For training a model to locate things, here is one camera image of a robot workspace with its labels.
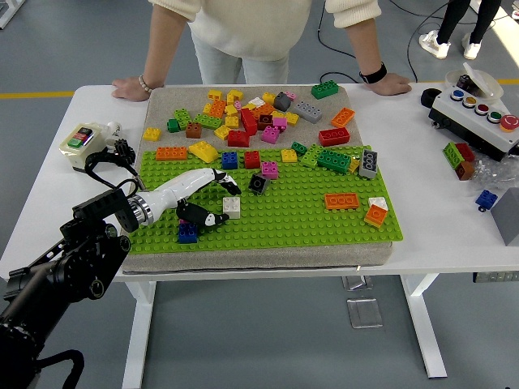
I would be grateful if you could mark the person's left hand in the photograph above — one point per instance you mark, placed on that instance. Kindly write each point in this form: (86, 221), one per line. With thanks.
(391, 86)

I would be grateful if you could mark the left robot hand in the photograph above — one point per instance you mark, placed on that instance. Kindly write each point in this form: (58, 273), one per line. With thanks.
(178, 186)

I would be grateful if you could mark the person's right hand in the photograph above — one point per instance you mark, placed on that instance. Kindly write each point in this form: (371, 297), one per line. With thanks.
(129, 88)

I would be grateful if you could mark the pink square brick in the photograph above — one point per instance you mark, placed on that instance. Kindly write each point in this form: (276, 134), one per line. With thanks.
(183, 221)
(270, 170)
(270, 135)

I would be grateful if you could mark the blue square brick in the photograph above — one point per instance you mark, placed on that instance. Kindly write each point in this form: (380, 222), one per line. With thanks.
(187, 235)
(230, 161)

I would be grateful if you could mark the white square brick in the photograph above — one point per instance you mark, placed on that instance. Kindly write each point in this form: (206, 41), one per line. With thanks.
(232, 208)

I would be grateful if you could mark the red square brick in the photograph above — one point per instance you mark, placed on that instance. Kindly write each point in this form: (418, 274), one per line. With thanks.
(252, 160)

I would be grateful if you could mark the dark grey slope brick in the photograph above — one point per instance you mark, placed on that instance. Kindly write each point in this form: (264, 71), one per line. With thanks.
(258, 184)
(281, 102)

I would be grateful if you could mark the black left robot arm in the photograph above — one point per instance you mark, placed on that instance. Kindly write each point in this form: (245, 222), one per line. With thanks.
(101, 208)

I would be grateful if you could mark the person's right forearm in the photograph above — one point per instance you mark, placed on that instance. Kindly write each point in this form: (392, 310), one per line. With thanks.
(162, 44)

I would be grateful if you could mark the person's left forearm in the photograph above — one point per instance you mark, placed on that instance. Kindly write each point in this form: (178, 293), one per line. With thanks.
(365, 44)

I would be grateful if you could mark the orange long brick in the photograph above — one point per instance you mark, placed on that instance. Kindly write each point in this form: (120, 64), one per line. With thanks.
(171, 153)

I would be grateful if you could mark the yellow curved brick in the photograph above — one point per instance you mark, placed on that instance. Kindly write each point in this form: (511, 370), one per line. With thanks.
(203, 151)

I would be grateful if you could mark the small dark green brick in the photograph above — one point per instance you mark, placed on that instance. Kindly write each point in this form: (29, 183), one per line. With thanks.
(299, 148)
(173, 125)

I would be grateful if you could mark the brown square brick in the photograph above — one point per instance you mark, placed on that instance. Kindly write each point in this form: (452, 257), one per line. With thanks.
(194, 130)

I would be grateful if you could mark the light green long brick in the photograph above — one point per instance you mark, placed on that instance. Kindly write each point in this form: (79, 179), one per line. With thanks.
(208, 121)

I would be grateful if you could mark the red long brick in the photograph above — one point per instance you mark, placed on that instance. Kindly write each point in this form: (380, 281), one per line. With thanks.
(334, 137)

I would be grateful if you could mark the grey long brick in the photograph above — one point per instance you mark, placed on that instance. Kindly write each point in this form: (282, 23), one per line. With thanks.
(368, 164)
(308, 112)

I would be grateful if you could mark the dark green long brick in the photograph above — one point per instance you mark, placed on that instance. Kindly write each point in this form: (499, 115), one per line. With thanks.
(333, 161)

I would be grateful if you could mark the red tall brick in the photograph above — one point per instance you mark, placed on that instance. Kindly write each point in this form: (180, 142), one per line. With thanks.
(248, 121)

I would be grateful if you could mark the yellow angled brick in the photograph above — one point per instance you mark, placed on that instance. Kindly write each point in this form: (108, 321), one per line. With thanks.
(234, 95)

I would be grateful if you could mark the dark red brick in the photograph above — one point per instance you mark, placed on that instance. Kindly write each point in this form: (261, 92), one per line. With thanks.
(265, 121)

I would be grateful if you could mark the green studded baseplate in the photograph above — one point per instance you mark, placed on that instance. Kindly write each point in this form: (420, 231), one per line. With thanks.
(284, 227)

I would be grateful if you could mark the yellow square brick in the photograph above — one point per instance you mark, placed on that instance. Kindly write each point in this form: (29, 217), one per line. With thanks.
(289, 156)

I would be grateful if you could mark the orange flat brick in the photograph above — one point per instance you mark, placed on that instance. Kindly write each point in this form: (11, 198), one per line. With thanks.
(342, 201)

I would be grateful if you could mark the orange and yellow brick stack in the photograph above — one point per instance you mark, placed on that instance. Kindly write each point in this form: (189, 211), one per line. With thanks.
(375, 215)

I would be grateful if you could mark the black wristwatch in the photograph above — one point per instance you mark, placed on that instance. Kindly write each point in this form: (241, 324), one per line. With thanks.
(373, 75)

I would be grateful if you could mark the black gear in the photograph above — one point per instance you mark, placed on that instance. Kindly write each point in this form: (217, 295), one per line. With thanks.
(123, 148)

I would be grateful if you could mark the dark small part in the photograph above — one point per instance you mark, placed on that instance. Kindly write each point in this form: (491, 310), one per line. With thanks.
(465, 83)

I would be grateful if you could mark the white push-button control box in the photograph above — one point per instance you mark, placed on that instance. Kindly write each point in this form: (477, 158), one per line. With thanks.
(466, 117)

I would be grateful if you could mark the person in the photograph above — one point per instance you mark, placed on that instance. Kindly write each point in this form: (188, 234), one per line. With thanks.
(251, 32)
(450, 20)

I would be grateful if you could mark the clear round container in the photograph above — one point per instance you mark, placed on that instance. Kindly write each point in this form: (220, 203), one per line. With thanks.
(484, 83)

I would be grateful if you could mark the grey-brown foam mat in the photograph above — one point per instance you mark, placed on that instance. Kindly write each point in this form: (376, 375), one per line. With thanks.
(251, 261)

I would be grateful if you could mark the clear plastic bag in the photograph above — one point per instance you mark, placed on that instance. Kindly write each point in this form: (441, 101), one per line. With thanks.
(492, 174)

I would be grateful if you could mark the white furniture base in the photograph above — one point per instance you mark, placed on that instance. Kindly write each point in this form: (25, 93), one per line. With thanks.
(8, 16)

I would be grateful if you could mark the white table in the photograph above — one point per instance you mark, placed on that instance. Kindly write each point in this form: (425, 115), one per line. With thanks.
(438, 227)

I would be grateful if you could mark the grey box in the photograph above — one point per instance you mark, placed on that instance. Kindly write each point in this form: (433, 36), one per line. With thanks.
(509, 221)

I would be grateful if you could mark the clear floor plate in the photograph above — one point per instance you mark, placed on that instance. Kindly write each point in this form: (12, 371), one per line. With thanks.
(357, 283)
(365, 313)

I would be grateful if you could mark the table control panel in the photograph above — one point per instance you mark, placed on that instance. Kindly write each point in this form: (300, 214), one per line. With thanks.
(494, 277)

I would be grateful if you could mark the beige switch box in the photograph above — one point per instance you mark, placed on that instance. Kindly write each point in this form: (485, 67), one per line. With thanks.
(81, 138)

